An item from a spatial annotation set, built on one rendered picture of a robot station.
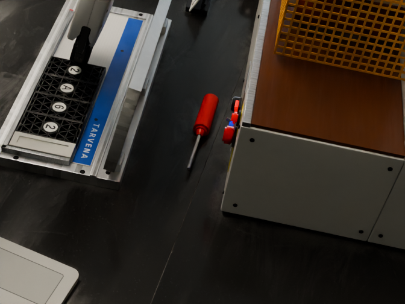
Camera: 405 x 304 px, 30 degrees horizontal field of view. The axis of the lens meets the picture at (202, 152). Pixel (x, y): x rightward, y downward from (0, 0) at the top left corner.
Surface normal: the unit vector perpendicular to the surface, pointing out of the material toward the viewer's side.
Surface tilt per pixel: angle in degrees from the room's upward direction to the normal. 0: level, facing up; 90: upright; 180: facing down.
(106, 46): 0
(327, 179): 90
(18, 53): 0
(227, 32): 0
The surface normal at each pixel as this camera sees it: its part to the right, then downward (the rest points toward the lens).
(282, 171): -0.15, 0.69
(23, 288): 0.14, -0.69
